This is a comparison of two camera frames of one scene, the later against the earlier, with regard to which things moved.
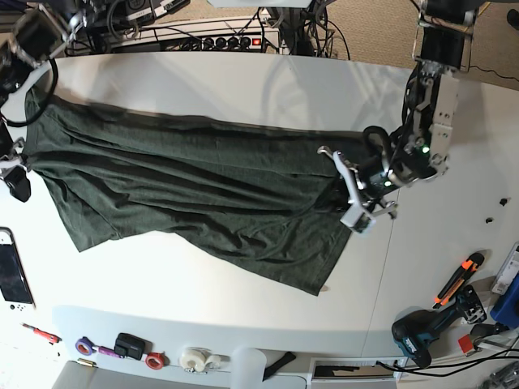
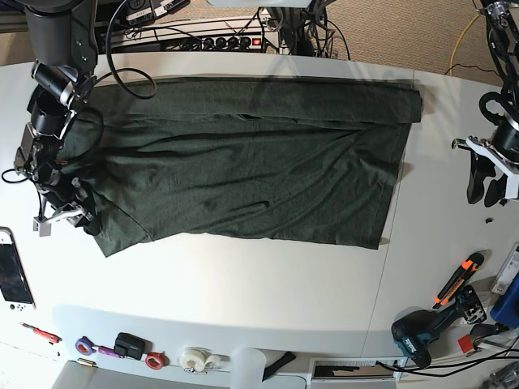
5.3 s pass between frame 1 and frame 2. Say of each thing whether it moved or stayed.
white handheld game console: stayed
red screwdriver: stayed
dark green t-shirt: moved
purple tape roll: stayed
